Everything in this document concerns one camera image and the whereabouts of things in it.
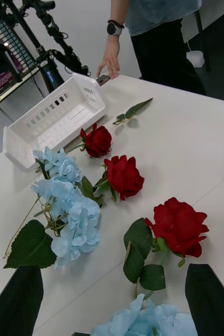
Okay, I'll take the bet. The person's hand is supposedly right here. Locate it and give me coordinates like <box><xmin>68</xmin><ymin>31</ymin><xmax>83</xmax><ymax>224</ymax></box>
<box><xmin>96</xmin><ymin>36</ymin><xmax>121</xmax><ymax>80</ymax></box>

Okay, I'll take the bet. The red rose with stem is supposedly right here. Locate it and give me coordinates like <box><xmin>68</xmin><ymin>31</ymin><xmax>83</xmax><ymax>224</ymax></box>
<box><xmin>123</xmin><ymin>196</ymin><xmax>210</xmax><ymax>300</ymax></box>
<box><xmin>64</xmin><ymin>123</ymin><xmax>113</xmax><ymax>159</ymax></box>
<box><xmin>77</xmin><ymin>154</ymin><xmax>145</xmax><ymax>208</ymax></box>

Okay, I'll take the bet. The person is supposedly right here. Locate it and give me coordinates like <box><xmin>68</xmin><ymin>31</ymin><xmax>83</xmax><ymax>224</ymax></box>
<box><xmin>124</xmin><ymin>0</ymin><xmax>207</xmax><ymax>96</ymax></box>

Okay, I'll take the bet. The silver wristwatch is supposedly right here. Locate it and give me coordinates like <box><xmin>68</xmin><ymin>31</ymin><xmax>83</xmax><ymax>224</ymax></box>
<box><xmin>106</xmin><ymin>22</ymin><xmax>123</xmax><ymax>37</ymax></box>

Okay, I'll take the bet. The black tripod with gear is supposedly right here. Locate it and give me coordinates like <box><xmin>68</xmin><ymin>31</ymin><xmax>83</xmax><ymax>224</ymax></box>
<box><xmin>1</xmin><ymin>0</ymin><xmax>91</xmax><ymax>93</ymax></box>

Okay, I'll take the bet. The green leaf twig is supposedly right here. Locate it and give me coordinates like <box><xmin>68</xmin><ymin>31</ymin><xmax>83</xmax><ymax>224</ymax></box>
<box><xmin>112</xmin><ymin>97</ymin><xmax>154</xmax><ymax>127</ymax></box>

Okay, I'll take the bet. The person's forearm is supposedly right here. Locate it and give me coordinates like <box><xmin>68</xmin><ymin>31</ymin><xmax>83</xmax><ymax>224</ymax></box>
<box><xmin>108</xmin><ymin>0</ymin><xmax>131</xmax><ymax>37</ymax></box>

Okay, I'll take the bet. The shelf with goods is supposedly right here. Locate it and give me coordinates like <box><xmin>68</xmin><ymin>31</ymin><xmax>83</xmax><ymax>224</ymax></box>
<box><xmin>0</xmin><ymin>5</ymin><xmax>41</xmax><ymax>114</ymax></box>

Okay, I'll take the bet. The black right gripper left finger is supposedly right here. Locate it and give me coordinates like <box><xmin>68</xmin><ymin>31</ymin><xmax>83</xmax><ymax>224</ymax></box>
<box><xmin>0</xmin><ymin>265</ymin><xmax>44</xmax><ymax>336</ymax></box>

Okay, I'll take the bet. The small white device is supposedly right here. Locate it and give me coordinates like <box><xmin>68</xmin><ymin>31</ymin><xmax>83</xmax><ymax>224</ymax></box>
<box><xmin>186</xmin><ymin>50</ymin><xmax>206</xmax><ymax>68</ymax></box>

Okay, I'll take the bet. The dark mobile phone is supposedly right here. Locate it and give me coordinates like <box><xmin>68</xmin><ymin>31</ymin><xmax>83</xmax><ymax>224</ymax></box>
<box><xmin>95</xmin><ymin>75</ymin><xmax>111</xmax><ymax>87</ymax></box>

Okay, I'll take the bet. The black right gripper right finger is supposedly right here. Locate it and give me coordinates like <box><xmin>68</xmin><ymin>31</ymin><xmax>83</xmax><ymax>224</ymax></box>
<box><xmin>185</xmin><ymin>263</ymin><xmax>224</xmax><ymax>336</ymax></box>

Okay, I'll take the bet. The white plastic basket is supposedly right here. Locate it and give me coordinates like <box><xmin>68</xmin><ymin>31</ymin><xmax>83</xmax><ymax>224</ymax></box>
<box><xmin>3</xmin><ymin>72</ymin><xmax>107</xmax><ymax>170</ymax></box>

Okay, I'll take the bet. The pale blue flower with stem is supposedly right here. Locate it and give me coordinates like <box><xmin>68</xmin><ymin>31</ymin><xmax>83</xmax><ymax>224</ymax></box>
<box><xmin>3</xmin><ymin>177</ymin><xmax>101</xmax><ymax>270</ymax></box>
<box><xmin>72</xmin><ymin>293</ymin><xmax>198</xmax><ymax>336</ymax></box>
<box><xmin>33</xmin><ymin>146</ymin><xmax>82</xmax><ymax>184</ymax></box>

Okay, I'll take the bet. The dark bead bracelet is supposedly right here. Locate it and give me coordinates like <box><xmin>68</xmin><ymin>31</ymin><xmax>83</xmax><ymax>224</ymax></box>
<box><xmin>107</xmin><ymin>19</ymin><xmax>125</xmax><ymax>29</ymax></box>

